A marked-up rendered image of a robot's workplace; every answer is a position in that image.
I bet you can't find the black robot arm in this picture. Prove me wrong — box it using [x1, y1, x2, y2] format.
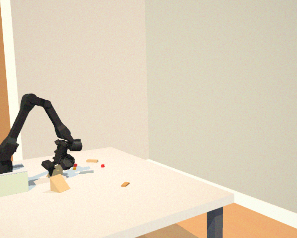
[0, 94, 83, 174]

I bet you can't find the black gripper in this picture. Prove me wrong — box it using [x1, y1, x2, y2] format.
[41, 150, 75, 176]

